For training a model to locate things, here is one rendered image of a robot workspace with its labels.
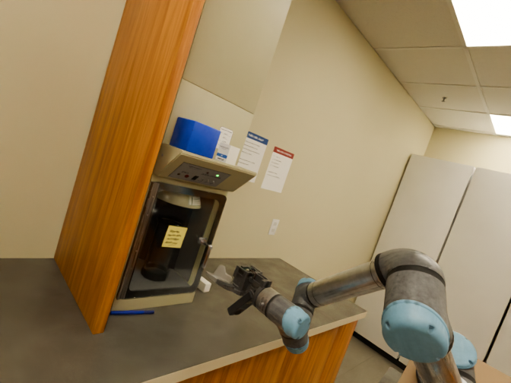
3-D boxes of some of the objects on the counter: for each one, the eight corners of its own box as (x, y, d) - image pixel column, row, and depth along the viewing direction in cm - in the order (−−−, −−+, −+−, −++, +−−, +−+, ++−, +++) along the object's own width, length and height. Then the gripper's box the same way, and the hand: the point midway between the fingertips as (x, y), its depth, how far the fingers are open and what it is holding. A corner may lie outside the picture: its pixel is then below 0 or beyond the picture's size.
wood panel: (53, 257, 120) (158, -113, 107) (61, 257, 122) (165, -106, 109) (92, 334, 86) (251, -191, 74) (103, 332, 88) (259, -178, 76)
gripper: (288, 280, 99) (248, 254, 112) (245, 283, 84) (206, 253, 98) (280, 305, 99) (240, 276, 113) (236, 311, 85) (198, 277, 99)
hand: (221, 273), depth 106 cm, fingers open, 14 cm apart
